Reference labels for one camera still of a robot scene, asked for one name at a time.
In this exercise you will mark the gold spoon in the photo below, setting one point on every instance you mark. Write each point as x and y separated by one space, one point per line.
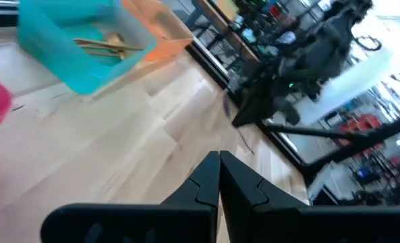
114 38
121 54

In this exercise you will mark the red chair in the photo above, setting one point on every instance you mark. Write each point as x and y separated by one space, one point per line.
365 121

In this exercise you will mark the wooden background table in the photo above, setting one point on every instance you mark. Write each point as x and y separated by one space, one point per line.
240 44

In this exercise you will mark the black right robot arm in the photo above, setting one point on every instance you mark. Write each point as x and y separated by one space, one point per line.
331 40

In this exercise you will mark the pale blue board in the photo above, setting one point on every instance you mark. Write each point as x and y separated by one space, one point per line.
355 81

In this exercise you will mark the teal plastic bin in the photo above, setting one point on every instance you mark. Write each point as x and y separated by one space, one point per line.
68 67

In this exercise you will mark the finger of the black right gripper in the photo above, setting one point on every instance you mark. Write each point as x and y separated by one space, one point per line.
260 117
250 109

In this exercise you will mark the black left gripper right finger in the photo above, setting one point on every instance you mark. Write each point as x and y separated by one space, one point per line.
240 202

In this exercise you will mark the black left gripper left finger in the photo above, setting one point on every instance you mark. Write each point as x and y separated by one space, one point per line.
199 192

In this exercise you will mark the orange plastic bin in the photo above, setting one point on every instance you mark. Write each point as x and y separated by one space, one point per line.
166 40

